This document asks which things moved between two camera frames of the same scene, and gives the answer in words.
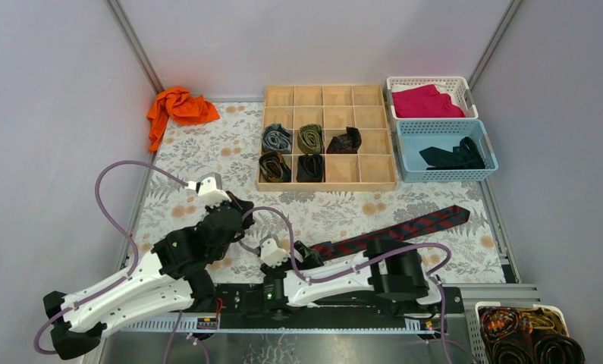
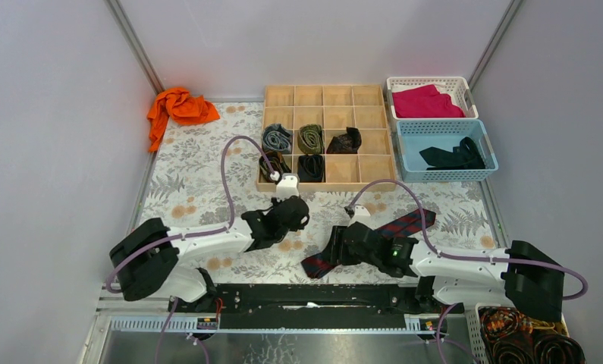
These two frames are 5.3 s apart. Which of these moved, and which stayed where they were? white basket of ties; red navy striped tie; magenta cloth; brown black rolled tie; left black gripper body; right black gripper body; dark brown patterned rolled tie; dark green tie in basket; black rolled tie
Moved: right black gripper body; left black gripper body; red navy striped tie
Stayed: dark brown patterned rolled tie; dark green tie in basket; brown black rolled tie; black rolled tie; white basket of ties; magenta cloth
